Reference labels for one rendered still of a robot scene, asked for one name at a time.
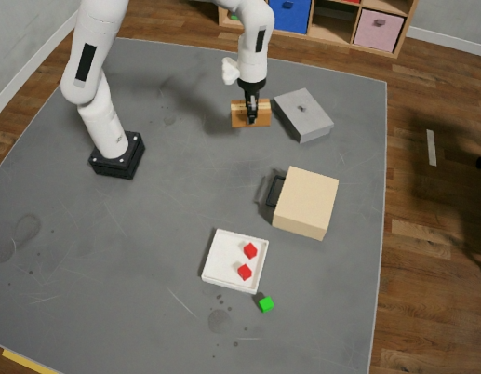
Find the green block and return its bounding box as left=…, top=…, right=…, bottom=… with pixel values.
left=259, top=297, right=274, bottom=313

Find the brown cardboard box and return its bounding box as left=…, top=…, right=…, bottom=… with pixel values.
left=231, top=99, right=271, bottom=127

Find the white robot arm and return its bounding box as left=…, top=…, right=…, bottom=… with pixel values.
left=60, top=0, right=274, bottom=158

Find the red block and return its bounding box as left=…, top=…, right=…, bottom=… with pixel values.
left=237, top=264, right=252, bottom=281
left=244, top=243, right=258, bottom=260

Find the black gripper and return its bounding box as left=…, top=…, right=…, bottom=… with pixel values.
left=237, top=76, right=266, bottom=125

